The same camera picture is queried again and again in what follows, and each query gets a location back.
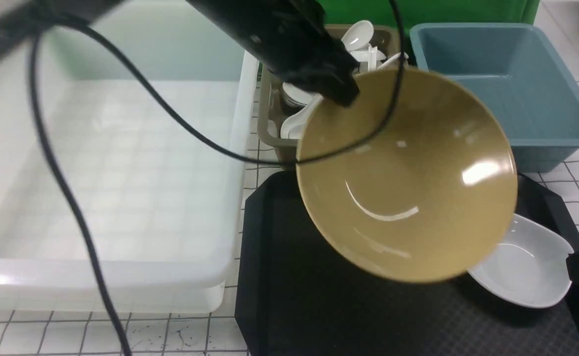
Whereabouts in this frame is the small white dish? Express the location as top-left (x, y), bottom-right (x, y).
top-left (468, 214), bottom-right (574, 309)

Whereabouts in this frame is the white soup spoon top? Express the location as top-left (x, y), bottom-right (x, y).
top-left (341, 20), bottom-right (374, 52)

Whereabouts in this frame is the blue plastic bin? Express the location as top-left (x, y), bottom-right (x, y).
top-left (410, 23), bottom-right (579, 172)

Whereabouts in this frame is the black serving tray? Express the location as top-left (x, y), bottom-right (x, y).
top-left (235, 171), bottom-right (579, 356)

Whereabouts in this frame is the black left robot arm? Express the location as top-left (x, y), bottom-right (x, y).
top-left (0, 0), bottom-right (359, 106)

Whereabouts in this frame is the large translucent white plastic bin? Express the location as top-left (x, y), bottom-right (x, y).
top-left (0, 0), bottom-right (259, 314)

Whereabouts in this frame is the white soup spoon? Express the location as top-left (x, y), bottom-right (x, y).
top-left (280, 94), bottom-right (323, 140)
top-left (341, 20), bottom-right (374, 52)

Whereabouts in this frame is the black cable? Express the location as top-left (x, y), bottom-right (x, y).
top-left (29, 0), bottom-right (404, 356)

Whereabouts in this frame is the tan noodle bowl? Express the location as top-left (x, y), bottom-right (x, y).
top-left (296, 67), bottom-right (518, 283)

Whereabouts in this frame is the olive brown spoon bin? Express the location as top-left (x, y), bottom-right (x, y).
top-left (256, 25), bottom-right (400, 163)

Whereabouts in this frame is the green backdrop cloth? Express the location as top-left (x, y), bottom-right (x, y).
top-left (319, 0), bottom-right (539, 30)

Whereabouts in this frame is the white soup spoon left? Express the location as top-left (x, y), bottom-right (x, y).
top-left (280, 94), bottom-right (323, 140)

